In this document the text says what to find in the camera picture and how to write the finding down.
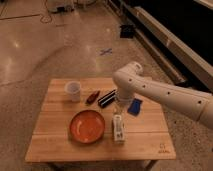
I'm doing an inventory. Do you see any black box on floor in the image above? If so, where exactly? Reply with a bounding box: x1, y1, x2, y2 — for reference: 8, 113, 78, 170
120, 25, 134, 38

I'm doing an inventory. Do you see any long grey rail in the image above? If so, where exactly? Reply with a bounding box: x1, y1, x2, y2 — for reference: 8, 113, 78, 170
105, 0, 213, 92

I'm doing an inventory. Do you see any floor cable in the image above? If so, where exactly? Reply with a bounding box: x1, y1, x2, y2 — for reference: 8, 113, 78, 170
39, 0, 54, 24

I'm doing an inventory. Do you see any wooden table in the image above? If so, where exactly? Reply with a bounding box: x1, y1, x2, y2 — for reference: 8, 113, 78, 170
25, 78, 176, 163

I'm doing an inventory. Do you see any white plastic cup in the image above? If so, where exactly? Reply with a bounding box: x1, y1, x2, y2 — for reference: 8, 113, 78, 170
64, 81, 81, 102

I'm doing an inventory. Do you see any orange ceramic bowl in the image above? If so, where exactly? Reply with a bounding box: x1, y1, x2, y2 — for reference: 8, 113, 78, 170
69, 110, 105, 144

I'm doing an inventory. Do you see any dark red small object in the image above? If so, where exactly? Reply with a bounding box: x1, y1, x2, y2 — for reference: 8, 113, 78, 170
86, 91, 100, 104

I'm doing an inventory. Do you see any blue plastic object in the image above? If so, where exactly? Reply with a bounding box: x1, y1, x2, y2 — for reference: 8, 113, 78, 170
127, 98, 142, 116

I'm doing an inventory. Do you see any white bottle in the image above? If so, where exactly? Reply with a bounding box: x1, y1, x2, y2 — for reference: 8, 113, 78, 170
112, 114, 125, 143

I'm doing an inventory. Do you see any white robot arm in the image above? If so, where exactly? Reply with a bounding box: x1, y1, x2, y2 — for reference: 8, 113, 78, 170
113, 61, 213, 130

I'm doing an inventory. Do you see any black striped box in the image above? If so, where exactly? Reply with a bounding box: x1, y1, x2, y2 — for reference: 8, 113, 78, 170
98, 90, 116, 108

